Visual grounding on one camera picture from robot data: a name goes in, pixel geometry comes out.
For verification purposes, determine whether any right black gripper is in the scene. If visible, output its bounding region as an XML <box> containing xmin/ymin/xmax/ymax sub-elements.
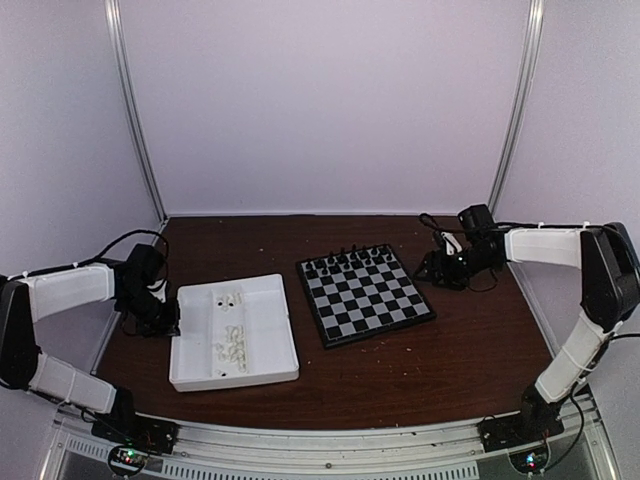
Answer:
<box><xmin>413</xmin><ymin>245</ymin><xmax>497</xmax><ymax>290</ymax></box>

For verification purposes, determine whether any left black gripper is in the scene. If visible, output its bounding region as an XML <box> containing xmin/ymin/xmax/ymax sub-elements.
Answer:
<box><xmin>117</xmin><ymin>287</ymin><xmax>180</xmax><ymax>338</ymax></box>

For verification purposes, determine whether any white plastic compartment tray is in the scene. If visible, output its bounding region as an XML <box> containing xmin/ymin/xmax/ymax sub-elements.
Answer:
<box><xmin>168</xmin><ymin>274</ymin><xmax>300</xmax><ymax>393</ymax></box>

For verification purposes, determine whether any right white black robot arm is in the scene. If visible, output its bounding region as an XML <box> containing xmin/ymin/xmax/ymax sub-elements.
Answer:
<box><xmin>415</xmin><ymin>204</ymin><xmax>639</xmax><ymax>442</ymax></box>

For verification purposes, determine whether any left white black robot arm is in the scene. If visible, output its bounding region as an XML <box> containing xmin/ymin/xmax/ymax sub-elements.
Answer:
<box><xmin>1</xmin><ymin>244</ymin><xmax>178</xmax><ymax>444</ymax></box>

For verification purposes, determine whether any black grey chess board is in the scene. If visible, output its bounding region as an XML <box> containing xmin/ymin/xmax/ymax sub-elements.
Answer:
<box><xmin>296</xmin><ymin>244</ymin><xmax>436</xmax><ymax>349</ymax></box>

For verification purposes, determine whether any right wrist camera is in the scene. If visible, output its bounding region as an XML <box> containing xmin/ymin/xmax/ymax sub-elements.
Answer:
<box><xmin>438</xmin><ymin>232</ymin><xmax>463</xmax><ymax>256</ymax></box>

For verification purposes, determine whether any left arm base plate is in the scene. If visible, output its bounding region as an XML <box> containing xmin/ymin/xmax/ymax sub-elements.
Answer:
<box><xmin>91</xmin><ymin>417</ymin><xmax>179</xmax><ymax>455</ymax></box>

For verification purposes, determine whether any front aluminium rail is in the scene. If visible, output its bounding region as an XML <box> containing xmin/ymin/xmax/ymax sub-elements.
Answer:
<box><xmin>52</xmin><ymin>394</ymin><xmax>604</xmax><ymax>480</ymax></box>

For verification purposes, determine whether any right aluminium frame post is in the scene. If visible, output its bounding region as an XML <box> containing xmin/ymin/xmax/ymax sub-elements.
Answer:
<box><xmin>488</xmin><ymin>0</ymin><xmax>546</xmax><ymax>213</ymax></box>

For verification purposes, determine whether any aluminium frame post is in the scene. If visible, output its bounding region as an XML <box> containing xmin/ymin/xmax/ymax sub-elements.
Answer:
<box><xmin>104</xmin><ymin>0</ymin><xmax>168</xmax><ymax>222</ymax></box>
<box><xmin>488</xmin><ymin>0</ymin><xmax>546</xmax><ymax>213</ymax></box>

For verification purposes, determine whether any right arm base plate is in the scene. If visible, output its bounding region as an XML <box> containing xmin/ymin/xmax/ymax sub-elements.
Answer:
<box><xmin>477</xmin><ymin>413</ymin><xmax>564</xmax><ymax>452</ymax></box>

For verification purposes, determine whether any left aluminium frame post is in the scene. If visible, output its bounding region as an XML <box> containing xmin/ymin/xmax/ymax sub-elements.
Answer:
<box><xmin>104</xmin><ymin>0</ymin><xmax>168</xmax><ymax>222</ymax></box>

